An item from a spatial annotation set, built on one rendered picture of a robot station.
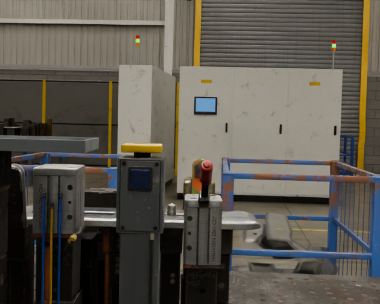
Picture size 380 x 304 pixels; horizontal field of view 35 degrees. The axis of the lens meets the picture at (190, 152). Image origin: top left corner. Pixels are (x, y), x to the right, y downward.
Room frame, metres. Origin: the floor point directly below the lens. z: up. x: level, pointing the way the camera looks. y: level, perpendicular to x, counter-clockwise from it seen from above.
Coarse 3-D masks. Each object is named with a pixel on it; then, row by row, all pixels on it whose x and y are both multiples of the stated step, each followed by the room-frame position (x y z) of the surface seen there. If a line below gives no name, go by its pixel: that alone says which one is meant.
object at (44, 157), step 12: (24, 156) 3.86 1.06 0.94; (36, 156) 4.09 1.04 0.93; (48, 156) 4.27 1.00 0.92; (60, 156) 4.28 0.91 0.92; (72, 156) 4.27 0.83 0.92; (84, 156) 4.26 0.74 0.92; (96, 156) 4.25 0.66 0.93; (108, 156) 4.25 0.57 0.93; (24, 168) 3.11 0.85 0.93; (96, 168) 3.07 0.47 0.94; (108, 168) 3.06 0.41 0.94; (108, 180) 3.06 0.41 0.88
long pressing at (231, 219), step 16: (32, 208) 1.30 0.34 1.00; (96, 208) 1.32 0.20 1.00; (112, 208) 1.33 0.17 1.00; (32, 224) 1.16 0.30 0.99; (96, 224) 1.17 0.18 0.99; (112, 224) 1.17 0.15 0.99; (176, 224) 1.17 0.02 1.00; (224, 224) 1.17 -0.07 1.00; (240, 224) 1.17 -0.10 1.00; (256, 224) 1.18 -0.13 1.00
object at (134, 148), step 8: (128, 144) 0.90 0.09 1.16; (136, 144) 0.91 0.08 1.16; (144, 144) 0.91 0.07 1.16; (152, 144) 0.92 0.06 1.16; (160, 144) 0.93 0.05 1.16; (128, 152) 0.90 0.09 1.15; (136, 152) 0.90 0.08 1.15; (144, 152) 0.90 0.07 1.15; (152, 152) 0.90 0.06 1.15; (160, 152) 0.90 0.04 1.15
